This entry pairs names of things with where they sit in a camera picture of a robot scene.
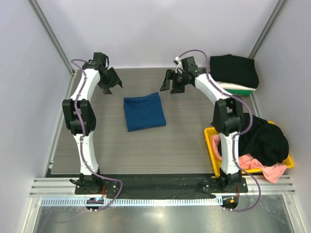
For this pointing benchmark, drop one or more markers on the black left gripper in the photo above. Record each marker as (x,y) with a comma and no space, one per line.
(105,87)

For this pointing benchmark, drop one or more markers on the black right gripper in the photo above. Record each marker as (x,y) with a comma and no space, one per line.
(171,75)

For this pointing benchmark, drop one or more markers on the blue t shirt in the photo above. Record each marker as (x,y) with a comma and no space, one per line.
(143,112)

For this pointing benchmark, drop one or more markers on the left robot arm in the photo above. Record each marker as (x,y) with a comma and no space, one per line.
(81,121)

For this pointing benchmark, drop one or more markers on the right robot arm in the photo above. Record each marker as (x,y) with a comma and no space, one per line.
(227,115)

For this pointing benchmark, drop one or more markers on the folded white t shirt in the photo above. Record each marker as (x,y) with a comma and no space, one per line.
(232,86)

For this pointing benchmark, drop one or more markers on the folded green t shirt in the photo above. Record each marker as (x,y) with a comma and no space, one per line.
(240,92)

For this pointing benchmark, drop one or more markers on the folded black t shirt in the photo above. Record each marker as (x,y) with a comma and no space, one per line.
(234,69)

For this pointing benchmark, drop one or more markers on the yellow plastic bin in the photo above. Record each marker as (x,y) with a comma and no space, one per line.
(216,165)

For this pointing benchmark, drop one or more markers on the black crumpled t shirt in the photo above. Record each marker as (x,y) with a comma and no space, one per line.
(265,142)

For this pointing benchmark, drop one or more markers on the pink crumpled t shirt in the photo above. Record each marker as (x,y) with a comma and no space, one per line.
(247,162)

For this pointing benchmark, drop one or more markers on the left aluminium frame post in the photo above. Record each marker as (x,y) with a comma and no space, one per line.
(50,33)

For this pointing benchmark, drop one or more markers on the aluminium frame post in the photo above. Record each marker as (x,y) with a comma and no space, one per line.
(50,33)
(277,10)

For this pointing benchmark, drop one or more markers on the right aluminium frame post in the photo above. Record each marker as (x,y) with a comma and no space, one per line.
(277,10)

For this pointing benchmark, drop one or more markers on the white slotted cable duct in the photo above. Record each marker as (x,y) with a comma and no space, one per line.
(99,202)

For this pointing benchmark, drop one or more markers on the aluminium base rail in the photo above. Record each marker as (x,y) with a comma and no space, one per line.
(52,187)

